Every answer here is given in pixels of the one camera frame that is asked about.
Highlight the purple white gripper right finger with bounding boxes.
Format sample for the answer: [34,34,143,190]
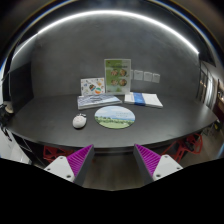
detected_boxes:
[133,144,182,185]

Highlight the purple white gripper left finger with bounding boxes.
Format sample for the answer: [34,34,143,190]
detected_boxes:
[45,145,95,186]

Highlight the white computer mouse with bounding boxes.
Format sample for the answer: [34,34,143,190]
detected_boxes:
[72,114,87,129]

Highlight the round landscape mouse pad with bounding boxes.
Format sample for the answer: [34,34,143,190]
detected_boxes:
[94,106,135,129]

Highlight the red chair left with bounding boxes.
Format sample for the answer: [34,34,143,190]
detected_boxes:
[43,146,73,163]

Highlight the red chair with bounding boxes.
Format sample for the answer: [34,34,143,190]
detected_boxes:
[43,146,73,163]
[162,133,203,162]

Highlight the red chair right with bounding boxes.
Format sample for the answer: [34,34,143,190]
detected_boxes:
[162,133,203,162]

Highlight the grey magazine booklet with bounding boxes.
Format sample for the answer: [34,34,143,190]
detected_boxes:
[77,94,121,110]

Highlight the white blue open book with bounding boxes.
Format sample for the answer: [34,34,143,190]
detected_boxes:
[124,92,163,108]

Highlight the colourful white card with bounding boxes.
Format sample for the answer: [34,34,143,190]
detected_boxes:
[81,78,105,96]

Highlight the green standing menu sign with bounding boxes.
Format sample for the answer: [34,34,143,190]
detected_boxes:
[104,59,131,95]

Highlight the curved white light strip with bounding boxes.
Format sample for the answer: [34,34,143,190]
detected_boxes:
[13,10,199,59]

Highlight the white wall socket plates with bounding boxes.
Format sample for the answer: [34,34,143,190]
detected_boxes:
[131,70,160,83]

